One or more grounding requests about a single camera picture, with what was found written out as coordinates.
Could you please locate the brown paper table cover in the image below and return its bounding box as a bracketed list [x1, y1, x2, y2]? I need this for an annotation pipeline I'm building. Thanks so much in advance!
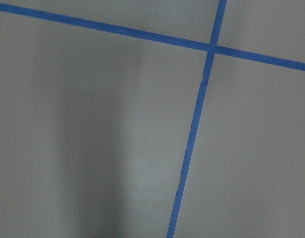
[0, 0, 305, 238]

